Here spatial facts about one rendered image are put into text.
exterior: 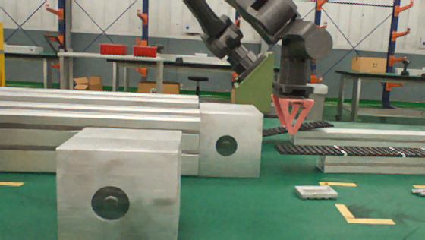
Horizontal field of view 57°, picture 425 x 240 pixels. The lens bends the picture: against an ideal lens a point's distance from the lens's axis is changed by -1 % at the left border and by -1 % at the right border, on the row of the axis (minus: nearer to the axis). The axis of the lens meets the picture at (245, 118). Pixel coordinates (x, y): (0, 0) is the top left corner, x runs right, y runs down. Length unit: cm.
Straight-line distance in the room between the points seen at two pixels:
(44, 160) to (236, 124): 27
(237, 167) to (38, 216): 26
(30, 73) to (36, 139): 858
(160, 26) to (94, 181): 807
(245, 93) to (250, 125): 65
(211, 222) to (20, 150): 31
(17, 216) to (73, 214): 12
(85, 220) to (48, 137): 24
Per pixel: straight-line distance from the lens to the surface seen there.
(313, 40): 72
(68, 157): 35
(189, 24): 826
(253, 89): 121
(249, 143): 57
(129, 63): 547
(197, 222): 44
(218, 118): 56
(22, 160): 61
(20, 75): 927
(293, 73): 78
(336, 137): 84
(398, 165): 70
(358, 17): 882
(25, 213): 48
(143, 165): 34
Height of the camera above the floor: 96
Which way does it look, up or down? 10 degrees down
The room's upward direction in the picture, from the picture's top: 4 degrees clockwise
